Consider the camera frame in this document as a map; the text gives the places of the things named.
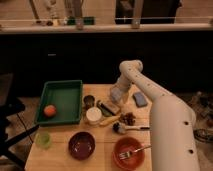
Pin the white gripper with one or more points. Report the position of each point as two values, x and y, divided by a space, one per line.
124 85

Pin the grey blue towel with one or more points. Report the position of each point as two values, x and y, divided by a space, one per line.
115 94

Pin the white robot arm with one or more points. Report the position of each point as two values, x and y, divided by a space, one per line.
173 145

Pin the purple bowl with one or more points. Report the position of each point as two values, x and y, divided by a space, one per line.
81 145

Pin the orange bowl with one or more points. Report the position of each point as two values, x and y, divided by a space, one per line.
125 144

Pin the blue sponge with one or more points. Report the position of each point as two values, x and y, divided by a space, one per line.
139 99

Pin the brown pine cone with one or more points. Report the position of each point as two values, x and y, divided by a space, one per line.
127 119

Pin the green vegetable toy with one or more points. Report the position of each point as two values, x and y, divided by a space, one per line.
104 111

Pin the small metal cup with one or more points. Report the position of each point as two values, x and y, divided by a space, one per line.
89 101

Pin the yellow banana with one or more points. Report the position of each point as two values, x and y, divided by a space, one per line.
108 120

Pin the white lidded jar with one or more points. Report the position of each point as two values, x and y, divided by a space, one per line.
93 115

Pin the green plastic tray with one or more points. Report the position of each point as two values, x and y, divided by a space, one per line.
66 97

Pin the silver fork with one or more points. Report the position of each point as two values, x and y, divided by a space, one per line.
128 154

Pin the orange ball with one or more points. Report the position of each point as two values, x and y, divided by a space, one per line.
50 111

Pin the green plastic cup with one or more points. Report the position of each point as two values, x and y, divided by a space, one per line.
43 140

